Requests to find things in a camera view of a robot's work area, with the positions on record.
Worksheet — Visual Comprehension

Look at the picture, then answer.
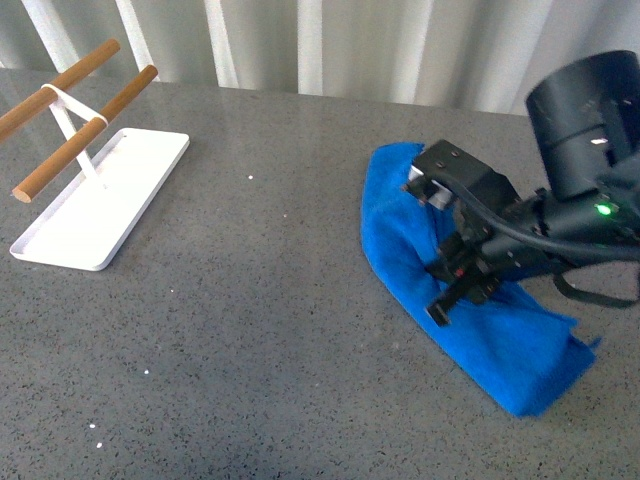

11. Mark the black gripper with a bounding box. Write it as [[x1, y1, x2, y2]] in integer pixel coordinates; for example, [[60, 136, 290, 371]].
[[425, 187, 565, 327]]

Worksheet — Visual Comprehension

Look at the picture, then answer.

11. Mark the blue microfiber cloth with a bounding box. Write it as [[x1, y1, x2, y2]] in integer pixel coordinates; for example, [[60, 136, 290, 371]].
[[361, 142, 596, 417]]

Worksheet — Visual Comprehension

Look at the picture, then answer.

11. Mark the white pleated curtain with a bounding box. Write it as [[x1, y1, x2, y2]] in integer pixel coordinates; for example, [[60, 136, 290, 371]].
[[1, 1, 639, 114]]

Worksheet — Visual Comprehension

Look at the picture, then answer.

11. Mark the white towel rack base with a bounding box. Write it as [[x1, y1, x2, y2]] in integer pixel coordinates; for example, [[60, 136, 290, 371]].
[[9, 83, 191, 273]]

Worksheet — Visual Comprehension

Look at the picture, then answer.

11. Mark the lower wooden rack rod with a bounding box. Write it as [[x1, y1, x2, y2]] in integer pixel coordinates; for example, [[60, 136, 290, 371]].
[[12, 65, 158, 203]]

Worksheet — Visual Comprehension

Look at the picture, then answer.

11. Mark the wooden rack rod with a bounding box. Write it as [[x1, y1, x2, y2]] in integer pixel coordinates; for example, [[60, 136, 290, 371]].
[[12, 65, 158, 203], [1, 39, 121, 142]]

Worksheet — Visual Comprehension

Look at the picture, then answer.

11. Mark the upper wooden rack rod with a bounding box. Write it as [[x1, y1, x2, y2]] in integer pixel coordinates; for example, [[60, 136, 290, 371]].
[[1, 39, 121, 142]]

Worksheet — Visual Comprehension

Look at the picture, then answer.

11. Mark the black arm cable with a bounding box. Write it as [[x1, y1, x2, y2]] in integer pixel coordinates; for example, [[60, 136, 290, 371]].
[[439, 175, 640, 309]]

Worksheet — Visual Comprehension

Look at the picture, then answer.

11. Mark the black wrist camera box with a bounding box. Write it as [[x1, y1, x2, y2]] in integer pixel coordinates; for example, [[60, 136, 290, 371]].
[[403, 140, 520, 215]]

